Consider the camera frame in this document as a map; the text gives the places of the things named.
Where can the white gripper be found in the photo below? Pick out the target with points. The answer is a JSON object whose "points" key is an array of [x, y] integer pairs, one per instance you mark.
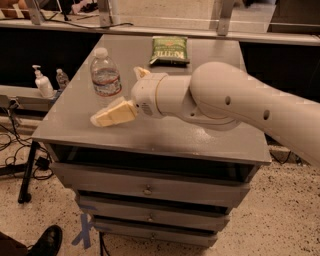
{"points": [[144, 94]]}

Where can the clear water bottle red label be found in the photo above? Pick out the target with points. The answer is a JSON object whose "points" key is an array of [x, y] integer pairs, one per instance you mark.
{"points": [[105, 77]]}

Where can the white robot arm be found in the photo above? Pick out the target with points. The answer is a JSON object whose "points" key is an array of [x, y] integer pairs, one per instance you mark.
{"points": [[219, 96]]}

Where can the small clear bottle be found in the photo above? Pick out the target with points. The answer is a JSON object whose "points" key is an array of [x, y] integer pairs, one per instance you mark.
{"points": [[62, 79]]}

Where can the white pump dispenser bottle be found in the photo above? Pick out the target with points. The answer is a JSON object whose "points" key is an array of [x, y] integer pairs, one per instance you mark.
{"points": [[43, 83]]}

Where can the green snack bag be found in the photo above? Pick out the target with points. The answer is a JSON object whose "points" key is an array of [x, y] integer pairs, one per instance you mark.
{"points": [[169, 50]]}

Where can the grey drawer cabinet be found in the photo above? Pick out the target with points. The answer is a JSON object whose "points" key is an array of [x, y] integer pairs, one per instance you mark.
{"points": [[161, 179]]}

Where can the blue tape mark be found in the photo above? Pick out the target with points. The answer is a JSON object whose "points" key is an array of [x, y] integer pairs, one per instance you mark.
{"points": [[86, 236]]}

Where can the black table leg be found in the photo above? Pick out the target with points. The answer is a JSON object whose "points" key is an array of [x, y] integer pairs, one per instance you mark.
{"points": [[24, 195]]}

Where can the black shoe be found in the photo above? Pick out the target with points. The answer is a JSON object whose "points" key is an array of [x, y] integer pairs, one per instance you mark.
{"points": [[49, 243]]}

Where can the grey metal shelf rail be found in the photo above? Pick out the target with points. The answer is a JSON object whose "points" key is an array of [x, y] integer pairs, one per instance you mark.
{"points": [[289, 22]]}

